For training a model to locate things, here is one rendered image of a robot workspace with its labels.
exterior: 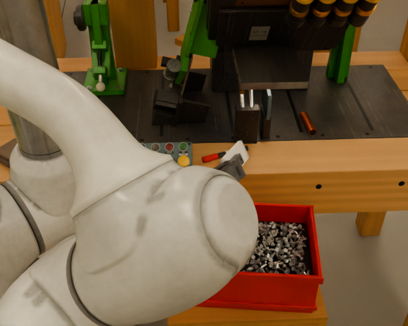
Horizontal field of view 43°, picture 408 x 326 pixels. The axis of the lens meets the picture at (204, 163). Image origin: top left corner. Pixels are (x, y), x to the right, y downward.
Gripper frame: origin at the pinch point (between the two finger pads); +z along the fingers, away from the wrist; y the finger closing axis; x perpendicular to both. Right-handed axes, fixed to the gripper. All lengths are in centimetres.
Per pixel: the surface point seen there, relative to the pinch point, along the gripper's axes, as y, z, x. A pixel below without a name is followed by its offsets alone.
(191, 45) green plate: 25, 54, -15
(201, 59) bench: 50, 97, -7
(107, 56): 59, 63, -21
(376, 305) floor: 29, 105, 110
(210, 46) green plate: 22, 57, -12
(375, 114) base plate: -4, 85, 27
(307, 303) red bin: 4.9, 18.7, 41.5
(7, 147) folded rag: 70, 23, -12
